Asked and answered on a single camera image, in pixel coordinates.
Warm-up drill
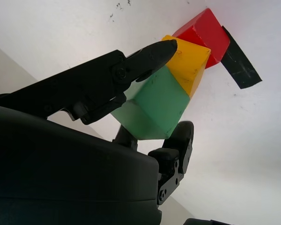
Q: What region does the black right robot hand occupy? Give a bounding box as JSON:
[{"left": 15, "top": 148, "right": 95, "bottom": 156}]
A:
[{"left": 0, "top": 39, "right": 195, "bottom": 225}]

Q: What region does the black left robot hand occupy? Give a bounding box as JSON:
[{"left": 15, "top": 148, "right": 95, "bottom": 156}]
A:
[{"left": 184, "top": 217, "right": 235, "bottom": 225}]

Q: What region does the green wooden block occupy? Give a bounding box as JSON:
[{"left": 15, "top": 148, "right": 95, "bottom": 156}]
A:
[{"left": 109, "top": 66, "right": 190, "bottom": 141}]

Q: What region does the yellow wooden block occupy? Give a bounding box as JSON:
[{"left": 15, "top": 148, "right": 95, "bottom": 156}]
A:
[{"left": 162, "top": 34, "right": 212, "bottom": 97}]

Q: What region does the red wooden block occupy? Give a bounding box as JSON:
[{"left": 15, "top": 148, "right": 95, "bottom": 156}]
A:
[{"left": 172, "top": 8, "right": 231, "bottom": 70}]

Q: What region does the black tape strip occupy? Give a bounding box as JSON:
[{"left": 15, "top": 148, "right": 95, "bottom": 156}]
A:
[{"left": 221, "top": 25, "right": 263, "bottom": 90}]

